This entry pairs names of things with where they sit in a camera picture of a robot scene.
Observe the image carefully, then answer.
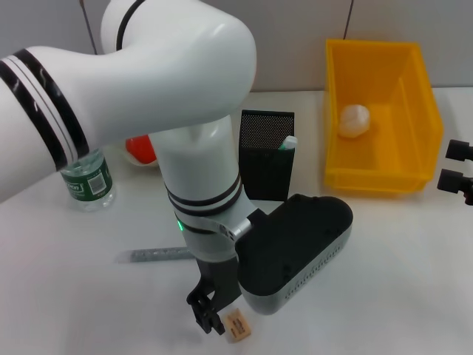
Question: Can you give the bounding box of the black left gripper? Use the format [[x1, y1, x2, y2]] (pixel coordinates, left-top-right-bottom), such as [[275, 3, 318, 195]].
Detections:
[[186, 257, 244, 337]]

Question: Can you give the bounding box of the white paper ball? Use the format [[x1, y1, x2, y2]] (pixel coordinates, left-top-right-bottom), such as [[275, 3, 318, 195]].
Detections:
[[339, 104, 372, 138]]

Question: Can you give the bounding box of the green utility knife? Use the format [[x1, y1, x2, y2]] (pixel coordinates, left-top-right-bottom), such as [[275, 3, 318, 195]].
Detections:
[[278, 135, 299, 152]]

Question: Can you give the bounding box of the clear plastic water bottle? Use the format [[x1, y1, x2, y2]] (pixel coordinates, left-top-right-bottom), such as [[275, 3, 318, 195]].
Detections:
[[58, 147, 116, 212]]

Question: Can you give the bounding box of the red-orange fruit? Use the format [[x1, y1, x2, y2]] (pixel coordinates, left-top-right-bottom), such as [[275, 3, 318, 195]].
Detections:
[[125, 135, 158, 166]]

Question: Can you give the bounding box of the grey marker pen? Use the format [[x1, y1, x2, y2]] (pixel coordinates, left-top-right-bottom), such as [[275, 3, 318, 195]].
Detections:
[[116, 247, 192, 264]]

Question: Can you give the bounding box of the black mesh pen holder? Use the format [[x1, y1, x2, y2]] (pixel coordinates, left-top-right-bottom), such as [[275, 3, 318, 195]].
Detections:
[[238, 109, 296, 203]]

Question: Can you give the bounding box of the yellow plastic bin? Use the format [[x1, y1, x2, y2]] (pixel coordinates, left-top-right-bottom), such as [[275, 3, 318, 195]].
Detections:
[[323, 38, 444, 194]]

